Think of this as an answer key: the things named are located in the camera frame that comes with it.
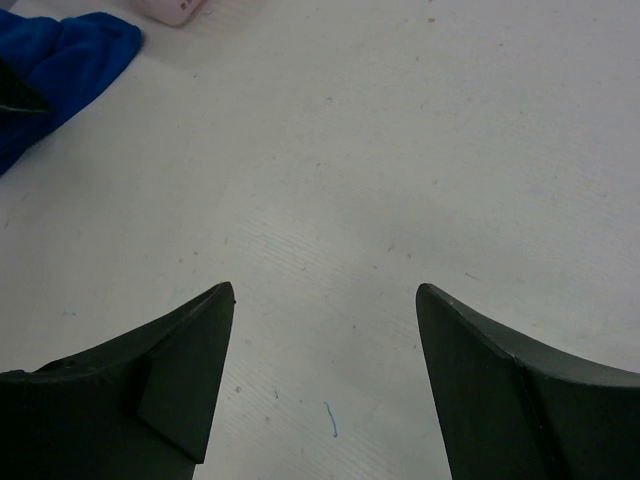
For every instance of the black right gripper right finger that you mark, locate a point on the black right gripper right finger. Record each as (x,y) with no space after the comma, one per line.
(512,407)

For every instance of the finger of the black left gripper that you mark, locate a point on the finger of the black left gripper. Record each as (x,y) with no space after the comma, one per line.
(16,95)

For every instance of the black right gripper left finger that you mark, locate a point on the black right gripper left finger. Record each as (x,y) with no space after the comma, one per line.
(139,406)

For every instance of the blue microfiber towel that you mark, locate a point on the blue microfiber towel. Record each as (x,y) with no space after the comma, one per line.
(70,62)

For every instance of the white plastic basket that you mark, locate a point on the white plastic basket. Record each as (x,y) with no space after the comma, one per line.
(169,12)

